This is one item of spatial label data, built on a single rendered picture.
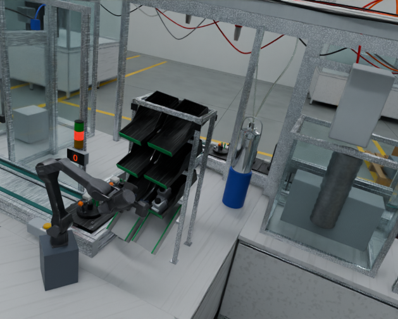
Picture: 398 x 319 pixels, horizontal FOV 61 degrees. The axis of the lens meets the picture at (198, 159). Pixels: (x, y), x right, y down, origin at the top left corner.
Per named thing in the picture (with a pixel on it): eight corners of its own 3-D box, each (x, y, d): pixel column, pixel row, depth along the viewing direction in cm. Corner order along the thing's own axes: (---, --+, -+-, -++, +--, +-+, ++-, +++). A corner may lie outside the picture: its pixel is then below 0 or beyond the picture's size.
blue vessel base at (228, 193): (239, 211, 231) (248, 177, 219) (218, 203, 235) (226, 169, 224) (245, 201, 244) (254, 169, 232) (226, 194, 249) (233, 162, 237)
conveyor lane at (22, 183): (92, 247, 175) (93, 232, 171) (-21, 192, 201) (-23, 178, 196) (124, 221, 200) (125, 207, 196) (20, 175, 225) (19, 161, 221)
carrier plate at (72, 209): (92, 233, 172) (92, 230, 171) (56, 216, 179) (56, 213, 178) (121, 212, 192) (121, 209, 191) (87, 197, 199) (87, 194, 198)
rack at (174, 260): (175, 264, 175) (202, 121, 141) (118, 238, 186) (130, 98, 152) (192, 243, 192) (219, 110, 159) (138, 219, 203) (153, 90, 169)
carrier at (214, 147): (228, 162, 277) (231, 149, 272) (202, 154, 285) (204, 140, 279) (236, 153, 298) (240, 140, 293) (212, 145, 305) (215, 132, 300)
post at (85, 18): (81, 192, 202) (86, 13, 159) (78, 190, 203) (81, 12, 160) (85, 190, 204) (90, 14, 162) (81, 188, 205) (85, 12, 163)
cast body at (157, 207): (158, 216, 154) (155, 207, 149) (152, 211, 156) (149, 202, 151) (171, 204, 158) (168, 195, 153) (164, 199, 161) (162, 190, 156)
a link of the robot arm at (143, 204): (131, 222, 128) (136, 207, 126) (99, 201, 136) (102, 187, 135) (145, 218, 135) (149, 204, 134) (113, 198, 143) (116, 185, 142)
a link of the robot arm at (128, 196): (89, 193, 125) (110, 181, 120) (102, 184, 132) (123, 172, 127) (107, 218, 127) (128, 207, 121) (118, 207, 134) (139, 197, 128)
